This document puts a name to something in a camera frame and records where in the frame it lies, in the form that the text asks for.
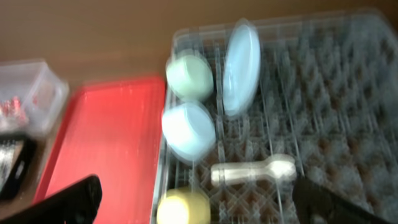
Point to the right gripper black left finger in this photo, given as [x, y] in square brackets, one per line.
[76, 204]

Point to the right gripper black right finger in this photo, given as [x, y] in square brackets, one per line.
[313, 199]

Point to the white plastic spoon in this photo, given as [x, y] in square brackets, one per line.
[278, 167]

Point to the yellow plastic cup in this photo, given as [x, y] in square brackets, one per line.
[184, 206]

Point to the red strawberry cake wrapper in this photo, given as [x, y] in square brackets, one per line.
[13, 114]

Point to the small light blue plate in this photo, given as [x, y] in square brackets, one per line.
[190, 131]

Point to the large light blue plate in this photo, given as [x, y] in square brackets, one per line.
[241, 68]

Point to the green bowl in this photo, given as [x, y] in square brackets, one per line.
[189, 76]

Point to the grey dishwasher rack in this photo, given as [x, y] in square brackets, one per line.
[327, 96]

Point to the black rectangular bin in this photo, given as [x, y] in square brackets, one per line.
[21, 165]

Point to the red plastic tray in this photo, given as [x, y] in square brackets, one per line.
[112, 130]

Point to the clear plastic container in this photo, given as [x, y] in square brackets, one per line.
[42, 93]

